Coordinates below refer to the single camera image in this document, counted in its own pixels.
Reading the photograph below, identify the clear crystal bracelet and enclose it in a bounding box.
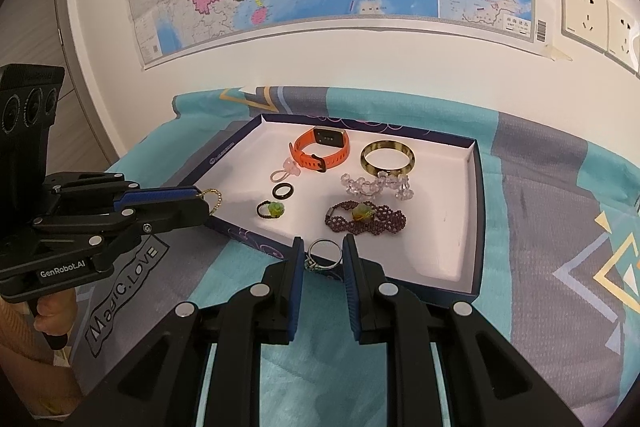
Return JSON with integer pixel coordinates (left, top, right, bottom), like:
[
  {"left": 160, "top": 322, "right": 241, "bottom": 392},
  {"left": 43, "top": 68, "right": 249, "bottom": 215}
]
[{"left": 340, "top": 171, "right": 415, "bottom": 202}]

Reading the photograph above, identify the white wall socket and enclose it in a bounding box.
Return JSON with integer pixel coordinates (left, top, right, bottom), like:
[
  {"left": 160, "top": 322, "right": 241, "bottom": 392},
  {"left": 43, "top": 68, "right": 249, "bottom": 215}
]
[
  {"left": 605, "top": 0, "right": 640, "bottom": 68},
  {"left": 560, "top": 0, "right": 609, "bottom": 51}
]

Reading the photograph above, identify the yellow-green bead bracelet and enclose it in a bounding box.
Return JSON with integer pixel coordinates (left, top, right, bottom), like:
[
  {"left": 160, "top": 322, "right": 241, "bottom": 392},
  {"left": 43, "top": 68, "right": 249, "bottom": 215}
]
[{"left": 200, "top": 188, "right": 222, "bottom": 215}]

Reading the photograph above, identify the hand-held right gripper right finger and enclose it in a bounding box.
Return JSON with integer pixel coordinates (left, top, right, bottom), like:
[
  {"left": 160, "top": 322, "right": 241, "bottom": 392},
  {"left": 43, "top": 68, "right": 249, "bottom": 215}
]
[{"left": 341, "top": 235, "right": 586, "bottom": 427}]

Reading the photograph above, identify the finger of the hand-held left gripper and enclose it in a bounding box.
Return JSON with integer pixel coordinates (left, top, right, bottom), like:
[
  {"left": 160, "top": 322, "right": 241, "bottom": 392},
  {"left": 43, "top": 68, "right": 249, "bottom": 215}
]
[
  {"left": 45, "top": 172, "right": 202, "bottom": 214},
  {"left": 31, "top": 198, "right": 211, "bottom": 259}
]

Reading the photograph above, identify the clear tape strip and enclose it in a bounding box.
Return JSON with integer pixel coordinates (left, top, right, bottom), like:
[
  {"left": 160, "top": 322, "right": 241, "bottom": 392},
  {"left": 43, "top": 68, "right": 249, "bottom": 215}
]
[{"left": 544, "top": 43, "right": 574, "bottom": 62}]

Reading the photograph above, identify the purple bead bracelet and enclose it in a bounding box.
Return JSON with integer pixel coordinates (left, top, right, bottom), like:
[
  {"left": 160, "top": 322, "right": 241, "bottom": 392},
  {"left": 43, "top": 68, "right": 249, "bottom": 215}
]
[{"left": 324, "top": 202, "right": 407, "bottom": 235}]

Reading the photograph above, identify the orange smart watch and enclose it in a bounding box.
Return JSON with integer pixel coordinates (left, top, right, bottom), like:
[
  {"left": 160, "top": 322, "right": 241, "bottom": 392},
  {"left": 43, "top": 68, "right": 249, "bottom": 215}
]
[{"left": 289, "top": 126, "right": 351, "bottom": 174}]

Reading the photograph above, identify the person's left forearm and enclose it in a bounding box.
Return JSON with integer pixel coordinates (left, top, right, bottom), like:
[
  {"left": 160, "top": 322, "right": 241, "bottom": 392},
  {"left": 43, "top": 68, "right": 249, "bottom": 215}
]
[{"left": 0, "top": 299, "right": 83, "bottom": 420}]

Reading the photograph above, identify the tortoiseshell bangle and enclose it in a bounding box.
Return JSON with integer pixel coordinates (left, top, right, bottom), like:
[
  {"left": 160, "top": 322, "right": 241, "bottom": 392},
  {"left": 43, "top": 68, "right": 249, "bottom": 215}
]
[{"left": 360, "top": 139, "right": 416, "bottom": 178}]

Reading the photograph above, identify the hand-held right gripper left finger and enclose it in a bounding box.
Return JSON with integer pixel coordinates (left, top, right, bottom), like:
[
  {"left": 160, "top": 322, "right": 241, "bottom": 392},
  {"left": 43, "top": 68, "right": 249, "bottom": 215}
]
[{"left": 82, "top": 237, "right": 306, "bottom": 427}]

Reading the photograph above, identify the green flower hair tie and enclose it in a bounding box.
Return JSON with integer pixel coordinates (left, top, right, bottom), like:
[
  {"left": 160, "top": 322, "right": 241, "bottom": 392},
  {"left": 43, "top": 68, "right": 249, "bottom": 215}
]
[{"left": 256, "top": 201, "right": 286, "bottom": 220}]

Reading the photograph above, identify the pink flower bracelet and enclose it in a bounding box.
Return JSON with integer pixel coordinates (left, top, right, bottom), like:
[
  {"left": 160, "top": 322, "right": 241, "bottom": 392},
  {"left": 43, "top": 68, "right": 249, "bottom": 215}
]
[{"left": 271, "top": 158, "right": 303, "bottom": 184}]

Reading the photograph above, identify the person's left hand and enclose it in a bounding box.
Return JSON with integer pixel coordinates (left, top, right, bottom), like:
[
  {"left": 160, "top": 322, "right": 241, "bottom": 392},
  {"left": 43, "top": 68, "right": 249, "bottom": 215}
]
[{"left": 31, "top": 289, "right": 79, "bottom": 338}]

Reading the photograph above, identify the grey door panel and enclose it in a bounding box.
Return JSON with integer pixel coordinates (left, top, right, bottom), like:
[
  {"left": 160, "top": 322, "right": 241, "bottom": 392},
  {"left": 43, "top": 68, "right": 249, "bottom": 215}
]
[{"left": 0, "top": 0, "right": 126, "bottom": 168}]

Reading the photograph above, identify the dark blue tray box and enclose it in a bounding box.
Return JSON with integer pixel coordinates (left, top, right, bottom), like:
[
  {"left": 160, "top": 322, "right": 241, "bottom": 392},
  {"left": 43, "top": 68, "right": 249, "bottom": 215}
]
[{"left": 177, "top": 113, "right": 486, "bottom": 308}]

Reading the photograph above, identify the silver ring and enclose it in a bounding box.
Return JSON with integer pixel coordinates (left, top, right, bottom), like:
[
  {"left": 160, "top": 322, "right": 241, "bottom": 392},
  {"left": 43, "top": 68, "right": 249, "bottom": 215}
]
[{"left": 304, "top": 239, "right": 346, "bottom": 273}]

